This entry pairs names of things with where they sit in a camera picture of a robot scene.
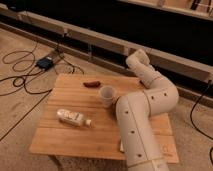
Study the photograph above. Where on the white sponge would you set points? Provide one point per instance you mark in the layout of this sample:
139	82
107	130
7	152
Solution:
121	147

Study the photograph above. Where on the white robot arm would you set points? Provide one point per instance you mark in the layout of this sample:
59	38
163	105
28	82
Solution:
133	110

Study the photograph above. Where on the white plastic cup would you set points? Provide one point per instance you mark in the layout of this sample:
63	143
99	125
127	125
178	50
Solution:
107	95

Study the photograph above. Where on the brown sausage toy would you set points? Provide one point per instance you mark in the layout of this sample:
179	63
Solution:
92	84

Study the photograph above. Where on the wooden slat table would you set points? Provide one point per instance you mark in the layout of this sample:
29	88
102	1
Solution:
97	116

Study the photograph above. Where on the clear plastic bottle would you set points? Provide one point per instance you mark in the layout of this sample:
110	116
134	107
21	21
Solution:
73	118

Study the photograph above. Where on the blue power box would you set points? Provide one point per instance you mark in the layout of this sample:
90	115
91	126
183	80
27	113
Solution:
44	63

